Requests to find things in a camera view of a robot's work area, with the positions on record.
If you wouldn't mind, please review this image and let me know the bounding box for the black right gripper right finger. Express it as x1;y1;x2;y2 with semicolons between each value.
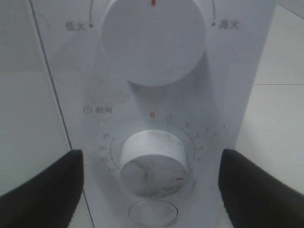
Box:
218;149;304;228

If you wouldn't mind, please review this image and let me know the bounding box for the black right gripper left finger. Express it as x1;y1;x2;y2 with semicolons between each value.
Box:
0;150;83;228

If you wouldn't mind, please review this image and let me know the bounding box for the white microwave door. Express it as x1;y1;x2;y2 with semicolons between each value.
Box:
0;0;70;194

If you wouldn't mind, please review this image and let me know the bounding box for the round white door release button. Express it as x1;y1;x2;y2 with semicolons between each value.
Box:
128;199;178;227

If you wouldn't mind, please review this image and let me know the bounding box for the white microwave knob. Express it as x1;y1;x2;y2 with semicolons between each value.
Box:
120;130;189;198
101;0;207;86

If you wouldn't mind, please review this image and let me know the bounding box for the white microwave oven body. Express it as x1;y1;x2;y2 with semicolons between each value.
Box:
30;0;276;228

